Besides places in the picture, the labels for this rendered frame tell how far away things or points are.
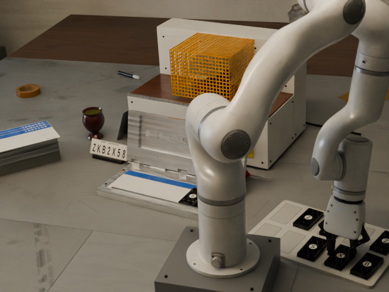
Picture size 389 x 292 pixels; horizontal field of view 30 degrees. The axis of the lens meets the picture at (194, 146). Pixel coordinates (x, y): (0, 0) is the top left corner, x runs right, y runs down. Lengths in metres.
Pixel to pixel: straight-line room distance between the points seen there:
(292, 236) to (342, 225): 0.21
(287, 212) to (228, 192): 0.52
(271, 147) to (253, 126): 0.81
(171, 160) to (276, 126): 0.38
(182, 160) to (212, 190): 0.66
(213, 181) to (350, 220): 0.41
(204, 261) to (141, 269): 0.23
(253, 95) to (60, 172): 1.08
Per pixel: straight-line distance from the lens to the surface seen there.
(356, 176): 1.90
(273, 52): 1.67
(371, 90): 1.82
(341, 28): 1.65
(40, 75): 3.48
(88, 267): 2.06
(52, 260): 2.11
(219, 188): 1.73
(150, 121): 2.43
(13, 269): 2.11
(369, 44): 1.79
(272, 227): 2.15
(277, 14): 4.02
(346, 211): 1.94
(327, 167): 1.85
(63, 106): 3.09
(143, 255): 2.08
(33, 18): 4.55
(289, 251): 2.05
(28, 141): 2.57
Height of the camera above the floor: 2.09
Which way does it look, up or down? 27 degrees down
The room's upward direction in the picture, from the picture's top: 3 degrees counter-clockwise
